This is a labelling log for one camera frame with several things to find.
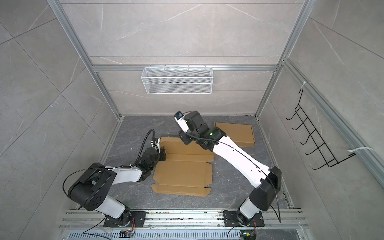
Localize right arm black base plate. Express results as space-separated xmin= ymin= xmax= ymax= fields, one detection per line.
xmin=222 ymin=210 xmax=265 ymax=227

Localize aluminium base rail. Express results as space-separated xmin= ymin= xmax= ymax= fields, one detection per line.
xmin=57 ymin=209 xmax=313 ymax=240

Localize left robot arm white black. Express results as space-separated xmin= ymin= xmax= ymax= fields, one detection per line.
xmin=67 ymin=147 xmax=166 ymax=226

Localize white wire mesh basket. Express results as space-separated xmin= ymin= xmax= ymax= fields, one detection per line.
xmin=141 ymin=67 xmax=214 ymax=95

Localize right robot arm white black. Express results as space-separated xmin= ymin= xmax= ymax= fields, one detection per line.
xmin=174 ymin=111 xmax=282 ymax=226

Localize aluminium frame profiles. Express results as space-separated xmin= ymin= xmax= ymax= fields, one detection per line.
xmin=47 ymin=0 xmax=384 ymax=188

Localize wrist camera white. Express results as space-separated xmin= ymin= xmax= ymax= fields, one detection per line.
xmin=174 ymin=111 xmax=189 ymax=133
xmin=152 ymin=140 xmax=160 ymax=152

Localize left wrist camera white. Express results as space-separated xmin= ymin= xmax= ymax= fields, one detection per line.
xmin=152 ymin=140 xmax=160 ymax=152

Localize black wire hook rack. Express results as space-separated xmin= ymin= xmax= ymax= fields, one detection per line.
xmin=286 ymin=89 xmax=356 ymax=170

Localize brown cardboard box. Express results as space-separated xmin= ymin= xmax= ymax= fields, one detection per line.
xmin=215 ymin=123 xmax=255 ymax=148
xmin=152 ymin=137 xmax=214 ymax=197

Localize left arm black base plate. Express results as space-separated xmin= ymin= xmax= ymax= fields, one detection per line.
xmin=103 ymin=211 xmax=147 ymax=228

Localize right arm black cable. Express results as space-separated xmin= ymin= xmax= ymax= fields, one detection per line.
xmin=179 ymin=110 xmax=283 ymax=224

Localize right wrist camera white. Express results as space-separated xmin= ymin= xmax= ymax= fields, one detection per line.
xmin=174 ymin=111 xmax=189 ymax=133

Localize white zip tie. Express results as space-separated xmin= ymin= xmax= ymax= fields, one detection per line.
xmin=347 ymin=147 xmax=374 ymax=153

